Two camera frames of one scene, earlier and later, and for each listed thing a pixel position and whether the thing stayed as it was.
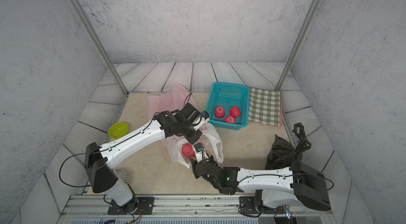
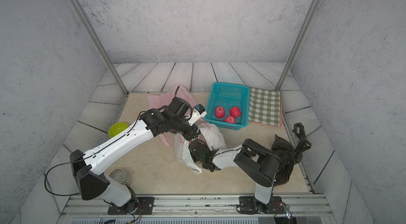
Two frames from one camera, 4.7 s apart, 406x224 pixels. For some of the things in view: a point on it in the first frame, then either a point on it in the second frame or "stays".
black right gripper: [194, 165] -> [192, 155]
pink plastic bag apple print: [174, 100] stays
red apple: [219, 112] stays
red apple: [235, 112] stays
